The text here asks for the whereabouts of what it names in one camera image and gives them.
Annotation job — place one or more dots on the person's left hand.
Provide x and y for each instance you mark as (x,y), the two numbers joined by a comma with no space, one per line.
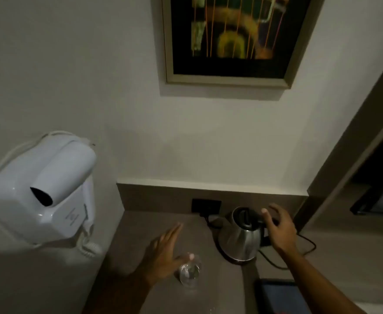
(160,255)

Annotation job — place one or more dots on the person's right hand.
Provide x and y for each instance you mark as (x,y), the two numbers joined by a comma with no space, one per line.
(281,233)

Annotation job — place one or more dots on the person's left thumb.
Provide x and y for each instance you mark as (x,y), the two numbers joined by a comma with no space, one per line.
(186,259)

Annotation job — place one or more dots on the person's right thumb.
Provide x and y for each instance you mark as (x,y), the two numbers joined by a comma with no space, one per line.
(266,217)

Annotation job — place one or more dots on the person's right forearm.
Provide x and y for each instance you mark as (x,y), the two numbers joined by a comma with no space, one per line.
(322,287)

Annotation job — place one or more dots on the person's left forearm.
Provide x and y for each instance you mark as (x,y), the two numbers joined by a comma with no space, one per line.
(112,294)

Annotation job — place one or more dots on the clear drinking glass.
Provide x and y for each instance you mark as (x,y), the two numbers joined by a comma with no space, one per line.
(189,270)

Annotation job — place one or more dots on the stainless steel electric kettle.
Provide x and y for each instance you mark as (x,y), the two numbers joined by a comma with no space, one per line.
(240,237)

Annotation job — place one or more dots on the dark tablet device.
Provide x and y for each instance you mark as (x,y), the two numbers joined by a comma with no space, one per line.
(281,297)

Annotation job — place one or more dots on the framed abstract painting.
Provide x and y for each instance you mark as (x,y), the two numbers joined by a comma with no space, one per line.
(234,37)

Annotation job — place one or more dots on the black wall power socket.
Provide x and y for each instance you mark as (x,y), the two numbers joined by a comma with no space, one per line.
(206,206)

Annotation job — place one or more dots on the dark wooden door frame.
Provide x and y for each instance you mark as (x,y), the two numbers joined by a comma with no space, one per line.
(351,153)

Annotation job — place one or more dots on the white wall-mounted hair dryer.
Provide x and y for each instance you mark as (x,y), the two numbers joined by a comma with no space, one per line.
(39,189)

